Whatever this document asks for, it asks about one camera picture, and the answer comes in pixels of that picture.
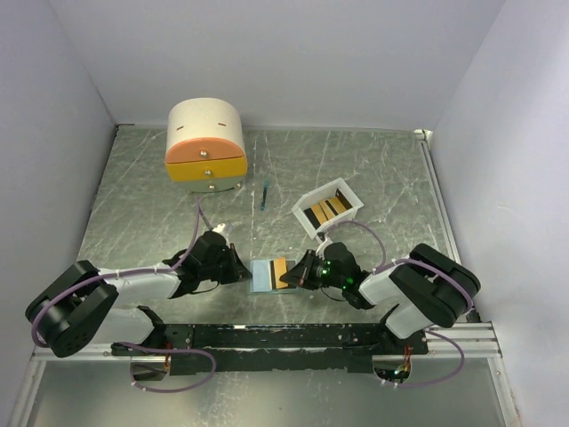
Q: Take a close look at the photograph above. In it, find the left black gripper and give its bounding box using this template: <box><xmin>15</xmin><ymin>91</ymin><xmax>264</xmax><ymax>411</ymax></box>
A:
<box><xmin>200</xmin><ymin>243</ymin><xmax>252</xmax><ymax>285</ymax></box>

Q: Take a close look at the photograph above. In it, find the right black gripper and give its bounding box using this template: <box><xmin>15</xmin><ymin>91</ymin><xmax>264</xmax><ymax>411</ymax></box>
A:
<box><xmin>280</xmin><ymin>249</ymin><xmax>345</xmax><ymax>291</ymax></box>

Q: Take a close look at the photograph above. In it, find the mint green card holder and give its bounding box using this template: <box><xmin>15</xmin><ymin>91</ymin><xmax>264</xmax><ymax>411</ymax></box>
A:
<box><xmin>250</xmin><ymin>259</ymin><xmax>298</xmax><ymax>295</ymax></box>

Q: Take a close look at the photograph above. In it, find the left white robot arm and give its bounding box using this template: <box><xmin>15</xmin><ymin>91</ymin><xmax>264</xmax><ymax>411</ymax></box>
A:
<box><xmin>25</xmin><ymin>230</ymin><xmax>252</xmax><ymax>358</ymax></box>

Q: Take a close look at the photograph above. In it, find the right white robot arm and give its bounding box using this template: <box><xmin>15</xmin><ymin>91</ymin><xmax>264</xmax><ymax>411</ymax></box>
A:
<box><xmin>279</xmin><ymin>242</ymin><xmax>481</xmax><ymax>354</ymax></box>

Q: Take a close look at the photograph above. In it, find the white plastic tray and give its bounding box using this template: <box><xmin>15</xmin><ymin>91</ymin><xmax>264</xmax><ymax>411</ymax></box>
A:
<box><xmin>292</xmin><ymin>178</ymin><xmax>364</xmax><ymax>239</ymax></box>

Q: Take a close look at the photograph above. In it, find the black base bar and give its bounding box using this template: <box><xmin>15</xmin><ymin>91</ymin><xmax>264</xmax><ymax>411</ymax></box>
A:
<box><xmin>111</xmin><ymin>323</ymin><xmax>428</xmax><ymax>375</ymax></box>

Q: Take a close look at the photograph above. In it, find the blue pen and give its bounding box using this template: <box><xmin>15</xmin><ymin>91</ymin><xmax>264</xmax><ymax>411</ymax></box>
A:
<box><xmin>260</xmin><ymin>180</ymin><xmax>269</xmax><ymax>211</ymax></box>

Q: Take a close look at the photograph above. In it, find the beige mini drawer cabinet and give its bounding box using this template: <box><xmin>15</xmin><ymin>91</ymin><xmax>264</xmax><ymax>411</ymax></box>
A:
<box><xmin>164</xmin><ymin>98</ymin><xmax>248</xmax><ymax>193</ymax></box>

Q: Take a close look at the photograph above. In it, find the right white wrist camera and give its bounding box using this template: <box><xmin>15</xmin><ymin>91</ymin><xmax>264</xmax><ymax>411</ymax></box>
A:
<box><xmin>317</xmin><ymin>235</ymin><xmax>333</xmax><ymax>253</ymax></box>

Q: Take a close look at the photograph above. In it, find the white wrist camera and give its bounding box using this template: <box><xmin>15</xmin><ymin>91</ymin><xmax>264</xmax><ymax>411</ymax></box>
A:
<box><xmin>212</xmin><ymin>222</ymin><xmax>233</xmax><ymax>240</ymax></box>
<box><xmin>317</xmin><ymin>235</ymin><xmax>333</xmax><ymax>253</ymax></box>

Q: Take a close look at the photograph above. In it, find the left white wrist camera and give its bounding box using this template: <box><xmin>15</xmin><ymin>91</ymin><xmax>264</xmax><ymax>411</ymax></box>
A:
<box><xmin>212</xmin><ymin>222</ymin><xmax>233</xmax><ymax>240</ymax></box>

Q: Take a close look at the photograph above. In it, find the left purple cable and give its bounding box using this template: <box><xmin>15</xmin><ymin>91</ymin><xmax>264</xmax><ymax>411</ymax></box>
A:
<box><xmin>33</xmin><ymin>197</ymin><xmax>223</xmax><ymax>348</ymax></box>

